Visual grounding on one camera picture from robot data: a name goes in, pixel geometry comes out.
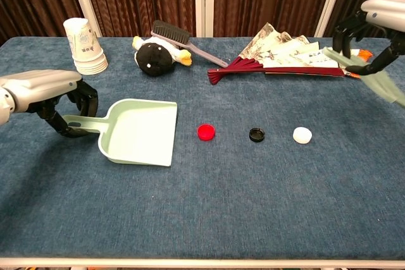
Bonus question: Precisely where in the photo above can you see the blue table cloth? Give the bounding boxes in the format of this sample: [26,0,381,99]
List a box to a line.
[0,36,405,260]

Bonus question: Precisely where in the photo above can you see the grey brush with black bristles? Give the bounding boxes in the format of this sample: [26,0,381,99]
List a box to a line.
[150,20,229,69]

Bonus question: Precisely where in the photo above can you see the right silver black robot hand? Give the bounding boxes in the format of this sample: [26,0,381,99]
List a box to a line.
[333,0,405,77]

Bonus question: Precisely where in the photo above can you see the orange and white snack packet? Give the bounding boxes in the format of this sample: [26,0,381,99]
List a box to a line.
[347,47,371,80]

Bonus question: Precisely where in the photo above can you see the white table frame rail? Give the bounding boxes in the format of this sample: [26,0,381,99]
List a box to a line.
[0,255,405,270]

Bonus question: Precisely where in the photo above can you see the red bottle cap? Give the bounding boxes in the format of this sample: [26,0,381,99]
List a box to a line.
[197,123,217,142]

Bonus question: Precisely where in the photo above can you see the mint green hand broom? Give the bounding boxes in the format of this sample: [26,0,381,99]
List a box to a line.
[321,46,405,109]

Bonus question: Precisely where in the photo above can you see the white bottle cap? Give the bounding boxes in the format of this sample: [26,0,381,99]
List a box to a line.
[292,126,313,145]

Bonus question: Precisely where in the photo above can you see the black and white plush duck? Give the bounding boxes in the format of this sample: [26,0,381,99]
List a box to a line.
[132,35,193,78]

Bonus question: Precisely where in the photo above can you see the mint green plastic dustpan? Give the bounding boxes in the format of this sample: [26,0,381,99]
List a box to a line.
[62,99,178,167]

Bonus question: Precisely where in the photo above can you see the stack of white paper cups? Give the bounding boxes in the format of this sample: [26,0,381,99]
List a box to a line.
[63,17,109,76]

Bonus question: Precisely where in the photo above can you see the black bottle cap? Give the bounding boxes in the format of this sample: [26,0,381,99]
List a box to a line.
[248,127,266,143]

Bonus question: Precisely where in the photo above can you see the white slanted frame post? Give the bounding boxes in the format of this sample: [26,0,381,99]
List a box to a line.
[314,0,349,38]
[66,0,103,38]

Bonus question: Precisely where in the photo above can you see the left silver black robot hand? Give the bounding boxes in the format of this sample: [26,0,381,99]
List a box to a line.
[0,69,99,139]

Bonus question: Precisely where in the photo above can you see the white upright frame post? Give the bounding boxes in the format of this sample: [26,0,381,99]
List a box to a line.
[194,0,216,38]

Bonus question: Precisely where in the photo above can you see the painted folding fan, red ribs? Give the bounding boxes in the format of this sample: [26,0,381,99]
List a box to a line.
[207,22,347,86]

